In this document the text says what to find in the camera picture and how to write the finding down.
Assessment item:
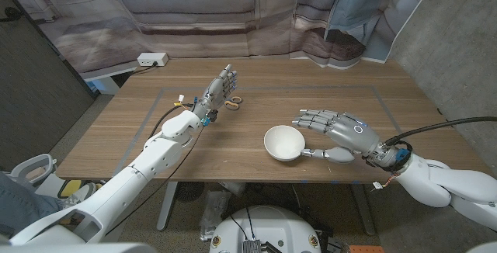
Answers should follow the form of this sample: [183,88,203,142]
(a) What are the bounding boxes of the white grey handled device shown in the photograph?
[9,153,85,199]

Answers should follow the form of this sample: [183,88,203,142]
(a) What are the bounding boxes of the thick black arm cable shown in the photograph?
[384,116,497,147]
[149,103,194,137]

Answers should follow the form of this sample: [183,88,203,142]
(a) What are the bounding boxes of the white table leg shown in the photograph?
[156,181,179,233]

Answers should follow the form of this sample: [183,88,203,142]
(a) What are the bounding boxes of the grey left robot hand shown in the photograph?
[192,64,238,120]

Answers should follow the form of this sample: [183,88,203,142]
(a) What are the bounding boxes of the orange box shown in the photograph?
[349,244,385,253]

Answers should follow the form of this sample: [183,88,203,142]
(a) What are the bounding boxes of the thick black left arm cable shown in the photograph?
[149,103,194,137]

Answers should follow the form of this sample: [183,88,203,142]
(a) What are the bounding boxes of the grey table leg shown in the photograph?
[349,182,377,237]

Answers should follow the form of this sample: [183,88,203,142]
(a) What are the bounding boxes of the white ceramic bowl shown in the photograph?
[263,124,307,163]

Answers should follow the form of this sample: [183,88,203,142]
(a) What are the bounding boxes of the white side table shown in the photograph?
[83,65,139,95]

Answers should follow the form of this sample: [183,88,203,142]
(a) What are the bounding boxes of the person leg in blue jeans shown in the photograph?
[0,171,63,238]

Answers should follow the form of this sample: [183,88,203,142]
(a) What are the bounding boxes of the clear plastic bag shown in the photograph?
[200,189,234,242]

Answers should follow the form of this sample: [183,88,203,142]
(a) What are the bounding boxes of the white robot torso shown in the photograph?
[208,205,322,253]

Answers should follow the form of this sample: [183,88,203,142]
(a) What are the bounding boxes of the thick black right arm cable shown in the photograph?
[384,116,497,147]

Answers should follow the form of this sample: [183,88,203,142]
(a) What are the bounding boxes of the black round fan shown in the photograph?
[174,182,206,203]

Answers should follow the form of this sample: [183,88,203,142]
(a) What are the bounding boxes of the black power cord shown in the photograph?
[130,61,159,76]

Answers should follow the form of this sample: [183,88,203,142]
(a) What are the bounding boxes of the grey yellow handled scissors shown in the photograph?
[224,95,244,111]

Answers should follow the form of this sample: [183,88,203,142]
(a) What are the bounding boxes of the printed living room backdrop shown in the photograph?
[0,0,440,81]

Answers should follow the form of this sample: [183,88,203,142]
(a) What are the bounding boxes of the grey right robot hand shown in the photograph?
[291,109,389,165]

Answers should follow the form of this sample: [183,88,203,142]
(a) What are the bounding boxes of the white right wrist connector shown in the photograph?
[371,173,401,191]

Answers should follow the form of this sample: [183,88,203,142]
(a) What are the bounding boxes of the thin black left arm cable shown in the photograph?
[105,125,206,235]

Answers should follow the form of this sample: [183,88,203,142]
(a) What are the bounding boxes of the white grey sneaker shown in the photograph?
[61,182,105,210]

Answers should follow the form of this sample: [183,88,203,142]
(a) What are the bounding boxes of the white power strip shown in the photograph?
[137,52,170,68]

